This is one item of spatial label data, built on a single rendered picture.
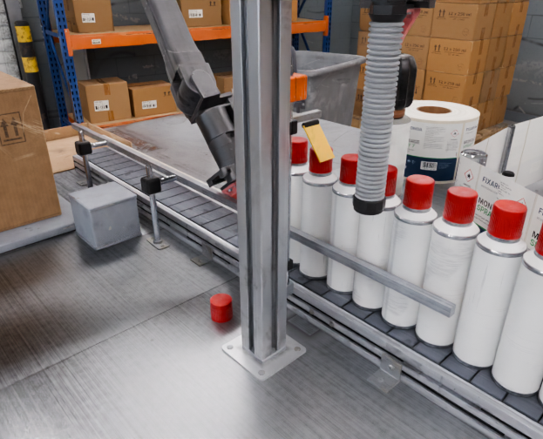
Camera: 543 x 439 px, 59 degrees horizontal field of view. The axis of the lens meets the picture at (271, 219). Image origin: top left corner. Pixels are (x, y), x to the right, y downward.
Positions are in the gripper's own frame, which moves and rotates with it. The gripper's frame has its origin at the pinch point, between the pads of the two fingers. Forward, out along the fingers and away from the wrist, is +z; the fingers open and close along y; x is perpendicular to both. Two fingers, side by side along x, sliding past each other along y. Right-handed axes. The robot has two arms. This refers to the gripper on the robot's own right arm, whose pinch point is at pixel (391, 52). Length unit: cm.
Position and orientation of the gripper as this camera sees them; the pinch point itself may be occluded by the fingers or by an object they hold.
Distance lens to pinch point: 83.4
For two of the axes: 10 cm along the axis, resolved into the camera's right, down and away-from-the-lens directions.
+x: -7.2, 3.3, -6.1
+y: -6.9, -3.2, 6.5
